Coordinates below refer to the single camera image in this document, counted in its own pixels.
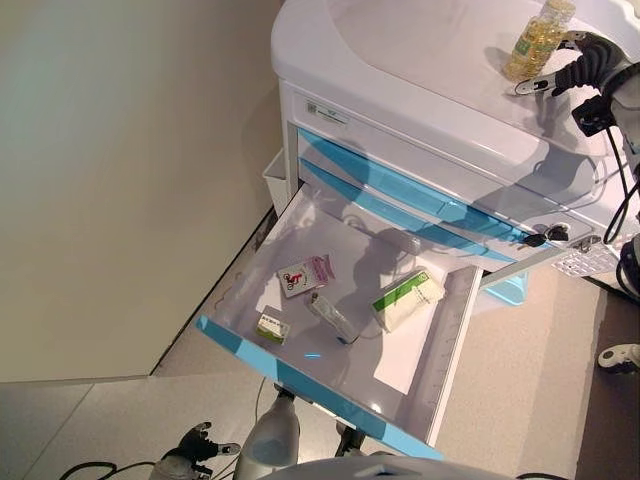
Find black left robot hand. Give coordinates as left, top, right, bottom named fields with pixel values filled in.
left=178, top=421, right=242, bottom=460

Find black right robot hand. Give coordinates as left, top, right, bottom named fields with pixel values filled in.
left=513, top=30, right=627, bottom=98

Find yellow pill bottle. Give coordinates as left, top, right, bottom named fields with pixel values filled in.
left=502, top=0, right=576, bottom=82

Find blue front cart drawer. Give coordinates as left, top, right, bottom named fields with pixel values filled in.
left=297, top=157, right=522, bottom=265
left=297, top=127, right=557, bottom=252
left=195, top=187, right=485, bottom=462

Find pink white medicine box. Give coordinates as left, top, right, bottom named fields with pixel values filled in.
left=277, top=254, right=336, bottom=300

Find green white medicine box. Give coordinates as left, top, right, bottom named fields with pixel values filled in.
left=369, top=269, right=447, bottom=333

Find small green white box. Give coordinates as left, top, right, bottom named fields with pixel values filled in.
left=253, top=305, right=294, bottom=347

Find silver right robot leg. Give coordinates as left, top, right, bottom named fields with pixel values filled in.
left=333, top=422, right=401, bottom=460

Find white blue medical cart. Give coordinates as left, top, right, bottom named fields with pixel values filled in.
left=262, top=0, right=640, bottom=311

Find black cart keys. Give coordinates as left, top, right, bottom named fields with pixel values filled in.
left=519, top=223, right=572, bottom=250

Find silver ointment tube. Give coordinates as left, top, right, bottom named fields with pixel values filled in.
left=304, top=293, right=361, bottom=347

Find grey robot torso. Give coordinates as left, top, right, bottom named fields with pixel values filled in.
left=282, top=451, right=516, bottom=480

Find blue lid waste bin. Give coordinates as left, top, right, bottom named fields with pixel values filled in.
left=482, top=272, right=529, bottom=307

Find white hanging cart bin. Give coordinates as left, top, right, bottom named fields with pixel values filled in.
left=262, top=151, right=292, bottom=215

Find white bed caster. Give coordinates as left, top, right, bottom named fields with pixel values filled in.
left=598, top=343, right=640, bottom=375

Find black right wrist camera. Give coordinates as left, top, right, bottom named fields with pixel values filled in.
left=571, top=97, right=614, bottom=138

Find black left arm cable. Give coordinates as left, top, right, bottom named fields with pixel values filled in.
left=58, top=461, right=157, bottom=480

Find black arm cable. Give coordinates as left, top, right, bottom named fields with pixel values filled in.
left=601, top=124, right=640, bottom=247
left=58, top=461, right=157, bottom=480

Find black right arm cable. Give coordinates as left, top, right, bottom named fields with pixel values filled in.
left=601, top=124, right=640, bottom=247

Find white wire basket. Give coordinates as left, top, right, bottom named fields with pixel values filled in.
left=552, top=244, right=622, bottom=278

